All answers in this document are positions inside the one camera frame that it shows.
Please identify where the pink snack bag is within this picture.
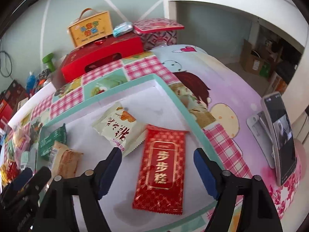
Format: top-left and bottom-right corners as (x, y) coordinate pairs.
(13, 135), (30, 162)

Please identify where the cardboard box under shelf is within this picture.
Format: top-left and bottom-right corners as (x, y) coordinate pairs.
(240, 39), (271, 78)

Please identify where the red patterned box lid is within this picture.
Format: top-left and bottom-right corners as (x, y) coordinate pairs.
(132, 18), (184, 34)

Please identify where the red gold-lettered snack packet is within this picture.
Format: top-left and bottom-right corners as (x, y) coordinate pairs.
(132, 125), (188, 215)

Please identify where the black hanging cable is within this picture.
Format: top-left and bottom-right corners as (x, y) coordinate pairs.
(0, 38), (13, 78)

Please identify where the cream white snack packet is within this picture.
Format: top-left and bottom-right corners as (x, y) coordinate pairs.
(92, 102), (146, 157)

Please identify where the red flat box stack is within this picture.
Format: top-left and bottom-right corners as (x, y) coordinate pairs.
(1, 80), (27, 123)

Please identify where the smartphone on stand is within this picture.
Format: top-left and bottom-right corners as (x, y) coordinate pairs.
(246, 92), (297, 186)

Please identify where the clear bread bun packet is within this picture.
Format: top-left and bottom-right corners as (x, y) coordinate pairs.
(13, 127), (29, 150)

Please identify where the green dumbbell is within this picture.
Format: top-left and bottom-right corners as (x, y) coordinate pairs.
(42, 53), (56, 72)

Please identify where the mint green snack packet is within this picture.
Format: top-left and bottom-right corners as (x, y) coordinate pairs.
(20, 149), (36, 172)

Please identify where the orange yellow snack packet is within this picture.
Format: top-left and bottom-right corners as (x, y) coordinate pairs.
(0, 164), (8, 186)

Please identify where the pink plaid tablecloth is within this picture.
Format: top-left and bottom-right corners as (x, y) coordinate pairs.
(11, 45), (301, 216)

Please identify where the tan brown snack packet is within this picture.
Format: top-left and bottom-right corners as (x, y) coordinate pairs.
(48, 141), (83, 179)

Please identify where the white foam board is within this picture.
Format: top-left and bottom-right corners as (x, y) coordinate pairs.
(8, 82), (56, 128)

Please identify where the large red gift box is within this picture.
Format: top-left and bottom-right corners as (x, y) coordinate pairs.
(61, 32), (143, 83)

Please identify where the blue plastic bottle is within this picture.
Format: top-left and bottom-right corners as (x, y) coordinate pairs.
(26, 71), (36, 94)

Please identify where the red patterned snack packet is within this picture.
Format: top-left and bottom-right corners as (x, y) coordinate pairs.
(5, 160), (20, 183)

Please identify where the yellow handled gift box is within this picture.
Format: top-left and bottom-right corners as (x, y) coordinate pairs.
(68, 8), (113, 48)

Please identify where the light blue tissue pack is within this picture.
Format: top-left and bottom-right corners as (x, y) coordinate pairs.
(113, 21), (134, 37)

